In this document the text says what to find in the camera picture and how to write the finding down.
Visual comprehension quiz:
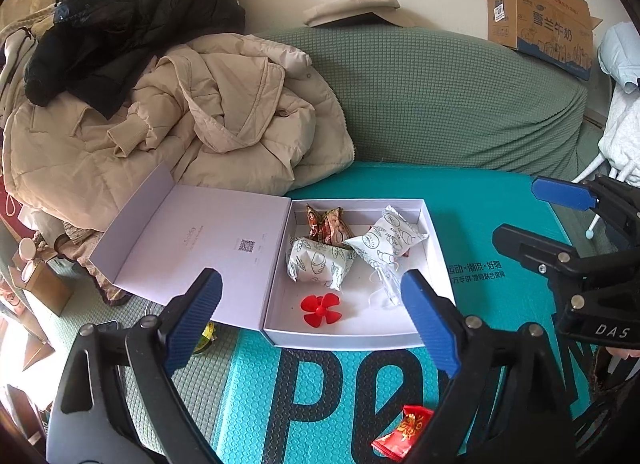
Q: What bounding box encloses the beige cloth on sofa back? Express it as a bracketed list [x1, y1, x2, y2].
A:
[303, 0, 416, 28]

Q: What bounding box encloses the glass jar blue label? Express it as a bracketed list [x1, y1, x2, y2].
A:
[193, 321, 217, 354]

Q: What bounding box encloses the white patterned snack packet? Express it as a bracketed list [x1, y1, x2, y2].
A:
[286, 238, 356, 291]
[344, 205, 428, 269]

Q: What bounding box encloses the brown foil candy wrapper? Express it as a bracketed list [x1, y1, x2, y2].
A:
[306, 205, 354, 246]

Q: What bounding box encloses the teal foam mailer bag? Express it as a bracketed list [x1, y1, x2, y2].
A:
[212, 163, 565, 463]

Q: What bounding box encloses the red candy packet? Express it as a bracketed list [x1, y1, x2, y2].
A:
[371, 404, 434, 463]

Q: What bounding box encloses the red plastic propeller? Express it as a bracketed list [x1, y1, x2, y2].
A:
[299, 293, 342, 328]

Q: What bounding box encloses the black jacket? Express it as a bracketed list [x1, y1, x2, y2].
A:
[24, 0, 245, 118]

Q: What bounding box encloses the white patterned snack packet left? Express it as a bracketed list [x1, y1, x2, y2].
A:
[286, 238, 356, 291]

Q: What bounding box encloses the white patterned snack packet right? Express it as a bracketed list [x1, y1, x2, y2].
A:
[344, 205, 428, 269]

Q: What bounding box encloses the beige puffer jacket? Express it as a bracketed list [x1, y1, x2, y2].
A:
[1, 34, 355, 231]

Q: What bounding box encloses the white open gift box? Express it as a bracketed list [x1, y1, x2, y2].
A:
[90, 165, 454, 351]

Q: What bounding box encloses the light blue garment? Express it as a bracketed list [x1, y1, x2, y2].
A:
[598, 22, 640, 94]

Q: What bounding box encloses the milk carton cardboard box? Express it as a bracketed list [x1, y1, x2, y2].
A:
[486, 0, 601, 80]

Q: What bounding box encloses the small brown cardboard box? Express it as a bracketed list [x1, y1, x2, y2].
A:
[9, 238, 72, 317]

